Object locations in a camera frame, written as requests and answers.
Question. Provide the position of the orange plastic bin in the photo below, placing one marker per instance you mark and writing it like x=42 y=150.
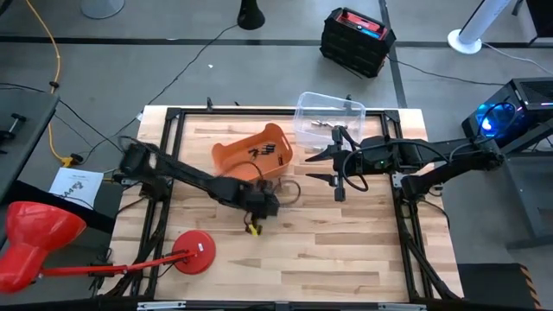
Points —
x=235 y=160

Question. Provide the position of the black computer stand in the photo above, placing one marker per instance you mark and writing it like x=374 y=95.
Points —
x=527 y=194

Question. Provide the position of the clear plastic container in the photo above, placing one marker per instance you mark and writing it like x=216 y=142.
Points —
x=311 y=108

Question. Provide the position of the black toolbox with red lid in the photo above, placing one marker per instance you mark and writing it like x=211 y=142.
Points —
x=354 y=47

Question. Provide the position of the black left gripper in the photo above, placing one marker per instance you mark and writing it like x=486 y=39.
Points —
x=263 y=205

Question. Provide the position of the black aluminium table frame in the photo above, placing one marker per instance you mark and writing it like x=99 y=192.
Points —
x=237 y=111

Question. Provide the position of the grey work table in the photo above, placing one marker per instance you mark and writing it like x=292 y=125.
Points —
x=30 y=129

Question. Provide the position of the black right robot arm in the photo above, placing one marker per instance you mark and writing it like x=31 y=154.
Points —
x=415 y=155

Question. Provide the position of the white round side table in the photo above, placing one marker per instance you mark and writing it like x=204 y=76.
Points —
x=101 y=8

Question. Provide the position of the white tower fan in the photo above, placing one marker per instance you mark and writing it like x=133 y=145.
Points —
x=464 y=41

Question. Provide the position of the black pillar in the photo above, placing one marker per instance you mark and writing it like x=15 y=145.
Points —
x=542 y=17

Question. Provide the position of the white paper sheet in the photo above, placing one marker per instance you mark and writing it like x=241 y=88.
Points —
x=78 y=188

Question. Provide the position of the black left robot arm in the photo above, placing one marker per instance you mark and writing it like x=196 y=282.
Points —
x=194 y=177

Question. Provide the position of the black yellow striped mat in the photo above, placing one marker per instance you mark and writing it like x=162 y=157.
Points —
x=492 y=285

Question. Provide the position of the black computer tower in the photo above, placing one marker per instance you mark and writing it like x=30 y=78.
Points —
x=531 y=99

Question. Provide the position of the red desk lamp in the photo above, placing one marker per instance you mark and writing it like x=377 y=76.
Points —
x=194 y=250

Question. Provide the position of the silver cylindrical battery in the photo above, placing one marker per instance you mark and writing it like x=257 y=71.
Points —
x=316 y=122
x=329 y=125

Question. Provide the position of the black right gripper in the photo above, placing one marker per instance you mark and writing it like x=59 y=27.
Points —
x=367 y=157

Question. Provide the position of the black cone stand base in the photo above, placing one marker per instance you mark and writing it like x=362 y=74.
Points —
x=250 y=17

